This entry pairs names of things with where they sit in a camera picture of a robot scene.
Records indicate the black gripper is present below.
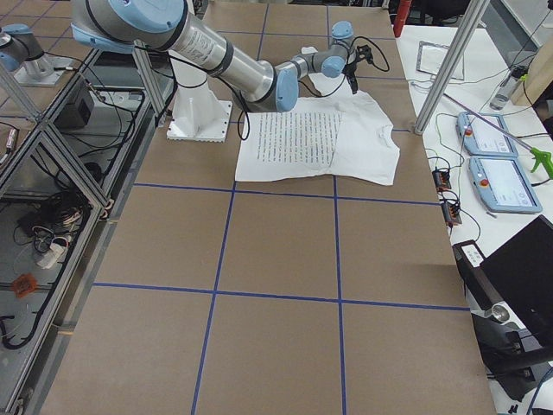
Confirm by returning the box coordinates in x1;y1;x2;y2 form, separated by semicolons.
344;61;358;93

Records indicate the white printed t-shirt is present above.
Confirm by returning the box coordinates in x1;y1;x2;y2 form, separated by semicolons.
235;74;400;186

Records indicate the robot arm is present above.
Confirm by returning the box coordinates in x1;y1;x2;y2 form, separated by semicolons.
72;0;354;112

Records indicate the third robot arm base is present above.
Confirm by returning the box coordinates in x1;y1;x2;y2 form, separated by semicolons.
1;23;73;86

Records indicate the black framed sheet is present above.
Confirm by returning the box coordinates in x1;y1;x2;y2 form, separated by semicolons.
416;41;465;80

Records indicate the red cylinder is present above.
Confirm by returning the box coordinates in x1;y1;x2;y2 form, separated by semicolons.
393;0;412;38

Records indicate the orange connector board far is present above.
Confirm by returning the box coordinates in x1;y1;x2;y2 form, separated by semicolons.
432;169;452;192

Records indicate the orange connector board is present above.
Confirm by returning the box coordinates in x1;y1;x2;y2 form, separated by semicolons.
441;200;462;227
432;169;452;192

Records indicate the upper blue teach pendant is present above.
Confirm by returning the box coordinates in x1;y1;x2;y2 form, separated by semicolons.
456;112;518;158

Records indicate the blue teach pendant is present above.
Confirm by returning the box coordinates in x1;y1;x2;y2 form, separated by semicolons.
468;156;543;214
456;112;518;158

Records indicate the clear water bottle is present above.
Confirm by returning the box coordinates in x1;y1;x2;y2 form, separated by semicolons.
489;66;528;111

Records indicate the orange connector board near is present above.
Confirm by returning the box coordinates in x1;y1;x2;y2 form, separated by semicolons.
441;200;462;227

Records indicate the lower blue teach pendant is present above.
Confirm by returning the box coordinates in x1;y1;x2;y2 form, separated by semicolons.
468;156;543;214

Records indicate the metal reacher grabber tool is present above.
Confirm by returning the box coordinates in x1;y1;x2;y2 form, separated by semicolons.
442;93;553;180

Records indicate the black power box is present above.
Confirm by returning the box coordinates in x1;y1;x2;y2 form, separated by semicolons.
54;85;94;129

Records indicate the orange tag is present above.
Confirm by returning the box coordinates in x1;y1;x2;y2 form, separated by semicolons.
10;273;38;298

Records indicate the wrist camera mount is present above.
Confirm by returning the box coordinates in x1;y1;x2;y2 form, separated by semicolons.
355;45;373;65

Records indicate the aluminium frame post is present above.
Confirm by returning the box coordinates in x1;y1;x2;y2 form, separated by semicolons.
414;0;490;135

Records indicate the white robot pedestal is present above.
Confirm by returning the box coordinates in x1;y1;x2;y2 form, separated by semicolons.
167;51;232;143

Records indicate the tangled cable bundle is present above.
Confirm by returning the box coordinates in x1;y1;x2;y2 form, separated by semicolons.
12;189;94;269

